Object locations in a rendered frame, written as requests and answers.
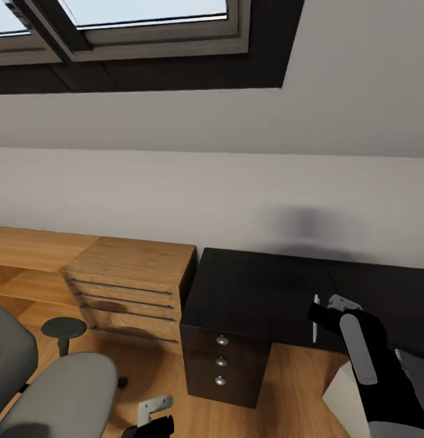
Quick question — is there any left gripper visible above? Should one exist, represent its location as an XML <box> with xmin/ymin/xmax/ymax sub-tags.
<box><xmin>122</xmin><ymin>415</ymin><xmax>174</xmax><ymax>438</ymax></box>

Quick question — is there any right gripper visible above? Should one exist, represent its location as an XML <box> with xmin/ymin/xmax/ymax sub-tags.
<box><xmin>307</xmin><ymin>302</ymin><xmax>336</xmax><ymax>334</ymax></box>

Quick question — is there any notebook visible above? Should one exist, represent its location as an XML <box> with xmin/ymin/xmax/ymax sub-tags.
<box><xmin>395</xmin><ymin>349</ymin><xmax>424</xmax><ymax>411</ymax></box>

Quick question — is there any swivel chair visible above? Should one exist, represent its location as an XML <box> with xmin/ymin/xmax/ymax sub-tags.
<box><xmin>0</xmin><ymin>304</ymin><xmax>128</xmax><ymax>438</ymax></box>

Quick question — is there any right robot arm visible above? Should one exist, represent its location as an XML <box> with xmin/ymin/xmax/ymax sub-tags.
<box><xmin>307</xmin><ymin>294</ymin><xmax>424</xmax><ymax>438</ymax></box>

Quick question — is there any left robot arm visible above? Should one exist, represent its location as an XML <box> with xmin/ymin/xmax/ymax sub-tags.
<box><xmin>122</xmin><ymin>395</ymin><xmax>174</xmax><ymax>438</ymax></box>

